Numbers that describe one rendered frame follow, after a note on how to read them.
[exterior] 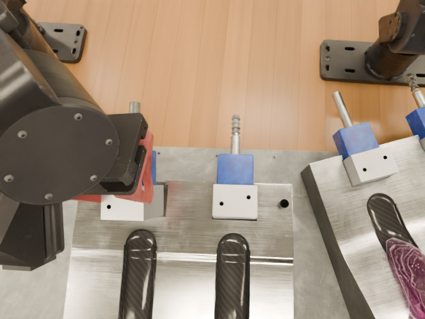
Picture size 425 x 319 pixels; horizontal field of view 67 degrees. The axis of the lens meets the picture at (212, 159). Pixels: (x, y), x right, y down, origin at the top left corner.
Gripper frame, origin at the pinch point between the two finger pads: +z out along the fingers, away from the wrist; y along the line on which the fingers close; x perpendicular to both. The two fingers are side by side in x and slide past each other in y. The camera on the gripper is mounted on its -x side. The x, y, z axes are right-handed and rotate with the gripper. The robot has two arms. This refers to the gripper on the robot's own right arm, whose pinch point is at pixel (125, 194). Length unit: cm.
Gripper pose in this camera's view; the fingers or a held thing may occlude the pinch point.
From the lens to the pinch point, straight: 36.0
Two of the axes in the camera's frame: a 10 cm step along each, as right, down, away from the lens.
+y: 9.7, -0.2, -2.3
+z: 2.0, 5.5, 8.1
